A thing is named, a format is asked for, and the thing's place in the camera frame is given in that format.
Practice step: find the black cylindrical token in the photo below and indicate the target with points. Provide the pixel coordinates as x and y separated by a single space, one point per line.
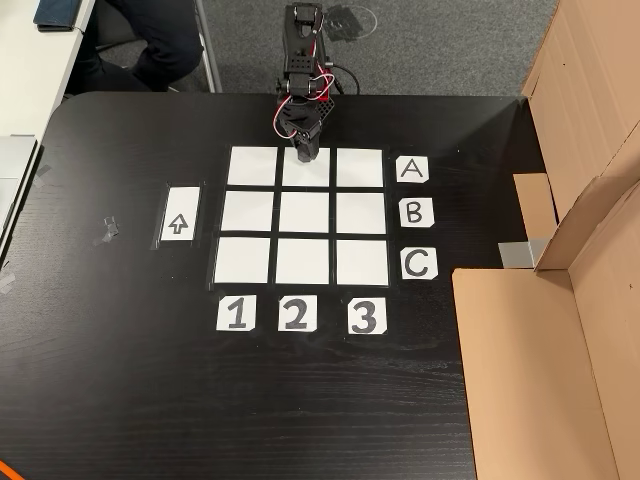
305 160

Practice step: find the white paper grid square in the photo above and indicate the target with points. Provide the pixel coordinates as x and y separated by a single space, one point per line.
362 263
247 211
242 260
302 261
360 168
252 166
304 212
361 213
320 175

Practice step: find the paper label letter A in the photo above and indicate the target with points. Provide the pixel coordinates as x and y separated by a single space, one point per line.
413 170

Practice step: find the black floor tape patch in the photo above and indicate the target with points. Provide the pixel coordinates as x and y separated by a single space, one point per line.
342 22

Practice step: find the grey metal desk leg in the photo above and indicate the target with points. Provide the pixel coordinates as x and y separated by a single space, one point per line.
209 50

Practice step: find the paper label letter B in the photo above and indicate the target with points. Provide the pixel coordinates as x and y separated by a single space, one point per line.
416 213

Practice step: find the white arrow paper sheet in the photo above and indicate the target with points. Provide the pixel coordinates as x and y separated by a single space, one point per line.
180 200

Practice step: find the person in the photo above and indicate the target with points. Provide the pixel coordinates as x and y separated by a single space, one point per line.
165 50

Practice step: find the paper label letter C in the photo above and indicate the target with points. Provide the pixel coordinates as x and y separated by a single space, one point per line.
420 264

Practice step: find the paper label number 2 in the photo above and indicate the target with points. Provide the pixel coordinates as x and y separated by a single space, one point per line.
297 313

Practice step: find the paper label number 3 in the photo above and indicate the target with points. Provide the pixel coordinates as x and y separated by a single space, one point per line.
367 316

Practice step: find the paper label number 1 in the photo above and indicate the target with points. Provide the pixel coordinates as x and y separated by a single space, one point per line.
236 313

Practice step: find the grey tape scrap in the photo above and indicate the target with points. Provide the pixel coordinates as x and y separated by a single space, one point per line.
107 232
44 175
6 284

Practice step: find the grey tape block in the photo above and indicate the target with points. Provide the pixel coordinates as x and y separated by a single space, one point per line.
520 254

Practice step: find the dark tablet case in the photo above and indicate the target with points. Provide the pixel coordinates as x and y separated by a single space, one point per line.
57 15

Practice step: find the white desk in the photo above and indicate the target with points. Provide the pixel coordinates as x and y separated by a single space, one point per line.
30 75

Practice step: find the large brown cardboard panel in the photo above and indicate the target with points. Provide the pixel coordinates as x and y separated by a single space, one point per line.
590 75
525 375

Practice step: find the orange curved object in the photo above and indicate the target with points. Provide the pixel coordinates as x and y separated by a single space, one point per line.
7 470

